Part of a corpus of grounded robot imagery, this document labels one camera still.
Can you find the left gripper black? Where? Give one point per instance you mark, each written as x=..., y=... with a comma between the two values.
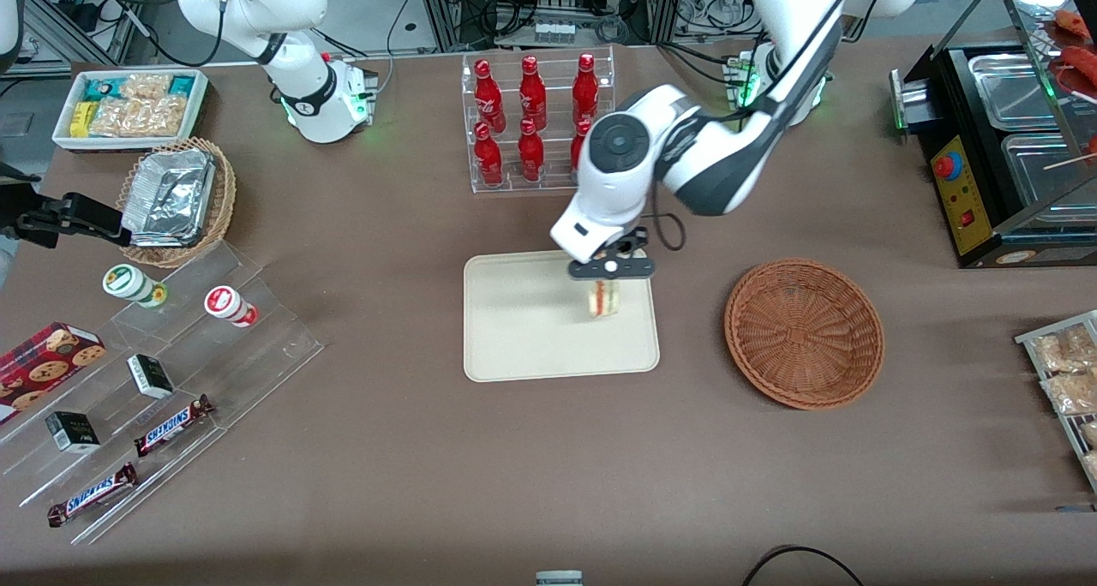
x=628, y=243

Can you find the triangle sandwich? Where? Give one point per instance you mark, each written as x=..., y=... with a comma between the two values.
x=604, y=299

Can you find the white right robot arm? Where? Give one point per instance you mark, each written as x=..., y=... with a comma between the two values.
x=317, y=98

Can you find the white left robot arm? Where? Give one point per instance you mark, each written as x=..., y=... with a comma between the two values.
x=711, y=158

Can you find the silver foil tray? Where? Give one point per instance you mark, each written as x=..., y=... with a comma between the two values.
x=167, y=196

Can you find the cream plastic tray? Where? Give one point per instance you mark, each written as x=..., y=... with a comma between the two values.
x=514, y=329

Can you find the small light wicker basket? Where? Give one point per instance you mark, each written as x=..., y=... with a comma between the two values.
x=224, y=200

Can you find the large round brown wicker basket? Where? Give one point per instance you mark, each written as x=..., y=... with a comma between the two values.
x=806, y=333

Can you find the tray of packaged snacks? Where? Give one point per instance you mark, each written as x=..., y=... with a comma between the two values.
x=1026, y=339

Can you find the green lid snack cup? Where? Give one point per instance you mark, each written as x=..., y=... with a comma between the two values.
x=124, y=280

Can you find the yellow snack packet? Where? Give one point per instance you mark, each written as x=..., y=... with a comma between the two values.
x=80, y=119

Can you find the clear rice cracker bag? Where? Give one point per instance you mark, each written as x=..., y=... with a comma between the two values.
x=1071, y=393
x=1067, y=350
x=146, y=85
x=163, y=115
x=1090, y=433
x=116, y=117
x=1092, y=464

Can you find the clear acrylic bottle rack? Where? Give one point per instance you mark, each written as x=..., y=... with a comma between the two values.
x=557, y=183

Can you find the red Coca-Cola bottle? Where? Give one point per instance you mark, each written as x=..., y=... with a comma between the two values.
x=488, y=158
x=530, y=153
x=585, y=89
x=488, y=98
x=532, y=98
x=576, y=153

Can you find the teal snack packet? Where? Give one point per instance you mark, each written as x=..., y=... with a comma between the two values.
x=182, y=83
x=98, y=87

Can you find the red lid snack cup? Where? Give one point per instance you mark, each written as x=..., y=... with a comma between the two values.
x=223, y=301

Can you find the white rectangular snack bin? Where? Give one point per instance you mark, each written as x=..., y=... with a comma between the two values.
x=200, y=106

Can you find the red cookie box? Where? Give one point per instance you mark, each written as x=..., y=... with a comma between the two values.
x=43, y=367

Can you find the small black carton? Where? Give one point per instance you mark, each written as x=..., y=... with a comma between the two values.
x=73, y=432
x=150, y=376

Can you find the clear acrylic stepped display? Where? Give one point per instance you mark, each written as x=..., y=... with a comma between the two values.
x=257, y=355

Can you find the Snickers bar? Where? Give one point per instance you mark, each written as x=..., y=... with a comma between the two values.
x=171, y=425
x=90, y=495

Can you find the white power strip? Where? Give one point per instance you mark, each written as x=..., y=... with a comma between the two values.
x=553, y=31

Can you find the small grey white box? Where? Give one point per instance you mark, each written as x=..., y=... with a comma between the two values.
x=559, y=579

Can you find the black food warmer yellow panel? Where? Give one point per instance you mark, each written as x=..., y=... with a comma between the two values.
x=962, y=209

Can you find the steel warmer pan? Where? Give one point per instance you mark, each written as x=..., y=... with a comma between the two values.
x=1011, y=89
x=1041, y=183

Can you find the aluminium frame rack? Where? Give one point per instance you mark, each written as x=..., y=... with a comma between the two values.
x=437, y=8

